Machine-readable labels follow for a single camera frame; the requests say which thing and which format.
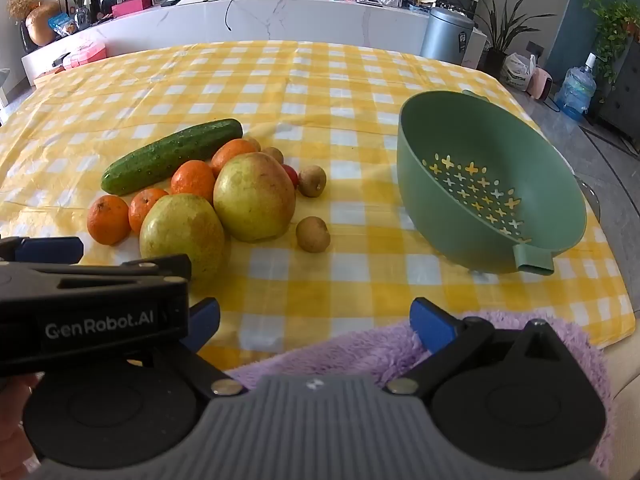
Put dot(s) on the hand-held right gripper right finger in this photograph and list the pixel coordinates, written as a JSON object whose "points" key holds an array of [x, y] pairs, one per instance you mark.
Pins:
{"points": [[431, 325]]}

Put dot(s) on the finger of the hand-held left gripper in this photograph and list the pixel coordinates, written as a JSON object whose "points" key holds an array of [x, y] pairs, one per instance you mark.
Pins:
{"points": [[50, 249], [150, 275]]}

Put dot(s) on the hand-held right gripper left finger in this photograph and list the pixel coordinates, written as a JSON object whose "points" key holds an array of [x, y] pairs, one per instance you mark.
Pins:
{"points": [[202, 320]]}

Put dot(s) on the yellow-green pear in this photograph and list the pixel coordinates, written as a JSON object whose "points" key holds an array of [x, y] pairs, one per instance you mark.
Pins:
{"points": [[182, 237]]}

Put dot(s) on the orange tangerine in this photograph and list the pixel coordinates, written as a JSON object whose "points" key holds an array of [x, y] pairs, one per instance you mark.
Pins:
{"points": [[108, 220], [194, 180], [142, 205], [231, 154]]}

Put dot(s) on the green colander bowl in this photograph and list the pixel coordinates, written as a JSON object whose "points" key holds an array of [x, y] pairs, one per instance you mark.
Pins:
{"points": [[450, 200]]}

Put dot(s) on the reddish green pear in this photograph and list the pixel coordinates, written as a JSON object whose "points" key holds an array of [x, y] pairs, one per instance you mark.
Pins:
{"points": [[254, 195]]}

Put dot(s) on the person's left hand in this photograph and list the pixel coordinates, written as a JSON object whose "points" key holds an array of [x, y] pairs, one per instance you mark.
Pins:
{"points": [[11, 420]]}

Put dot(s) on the purple fluffy cloth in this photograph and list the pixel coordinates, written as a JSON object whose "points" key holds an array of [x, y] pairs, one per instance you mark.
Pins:
{"points": [[350, 350]]}

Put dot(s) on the green cucumber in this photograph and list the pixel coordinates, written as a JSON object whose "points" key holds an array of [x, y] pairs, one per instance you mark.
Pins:
{"points": [[170, 155]]}

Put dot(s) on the red cherry tomato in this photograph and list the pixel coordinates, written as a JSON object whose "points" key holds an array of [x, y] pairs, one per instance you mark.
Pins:
{"points": [[291, 174]]}

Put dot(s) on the orange cardboard box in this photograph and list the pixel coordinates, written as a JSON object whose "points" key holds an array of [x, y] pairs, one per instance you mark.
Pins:
{"points": [[47, 74]]}

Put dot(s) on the light pink box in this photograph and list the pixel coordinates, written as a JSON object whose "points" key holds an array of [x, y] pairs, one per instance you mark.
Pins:
{"points": [[87, 55]]}

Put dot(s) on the orange gourd vase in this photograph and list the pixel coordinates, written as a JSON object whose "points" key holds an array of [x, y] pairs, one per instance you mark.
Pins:
{"points": [[42, 22]]}

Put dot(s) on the blue snack bag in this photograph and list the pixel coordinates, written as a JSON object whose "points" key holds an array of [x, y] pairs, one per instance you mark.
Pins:
{"points": [[62, 22]]}

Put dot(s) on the yellow checked tablecloth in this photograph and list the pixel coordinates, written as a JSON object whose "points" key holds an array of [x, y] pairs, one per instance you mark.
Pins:
{"points": [[350, 110]]}

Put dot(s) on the dried flower bunch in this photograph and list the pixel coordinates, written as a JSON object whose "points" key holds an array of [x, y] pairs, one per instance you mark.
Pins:
{"points": [[22, 2]]}

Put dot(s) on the magenta box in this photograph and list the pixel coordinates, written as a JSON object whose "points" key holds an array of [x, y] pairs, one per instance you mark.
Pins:
{"points": [[131, 5]]}

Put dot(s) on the pink heater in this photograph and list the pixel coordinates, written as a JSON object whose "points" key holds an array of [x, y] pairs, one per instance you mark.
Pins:
{"points": [[540, 82]]}

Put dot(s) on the white plastic bag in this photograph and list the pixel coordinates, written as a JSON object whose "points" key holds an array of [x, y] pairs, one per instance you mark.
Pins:
{"points": [[517, 70]]}

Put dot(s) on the blue water jug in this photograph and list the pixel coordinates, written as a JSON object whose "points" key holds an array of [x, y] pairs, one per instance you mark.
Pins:
{"points": [[577, 87]]}

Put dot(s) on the grey trash bin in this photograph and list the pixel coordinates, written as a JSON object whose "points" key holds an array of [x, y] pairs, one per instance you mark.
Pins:
{"points": [[445, 37]]}

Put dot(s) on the dark grey cabinet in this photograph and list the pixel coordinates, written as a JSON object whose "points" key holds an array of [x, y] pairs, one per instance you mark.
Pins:
{"points": [[622, 100]]}

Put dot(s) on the long-leaf potted plant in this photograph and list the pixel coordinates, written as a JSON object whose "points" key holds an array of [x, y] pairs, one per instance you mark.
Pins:
{"points": [[500, 35]]}

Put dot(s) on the white marble cabinet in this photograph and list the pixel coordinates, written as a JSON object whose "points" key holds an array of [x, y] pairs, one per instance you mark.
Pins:
{"points": [[300, 15]]}

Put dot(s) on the leafy green plant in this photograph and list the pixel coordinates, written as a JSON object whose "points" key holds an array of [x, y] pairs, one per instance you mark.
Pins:
{"points": [[612, 30]]}

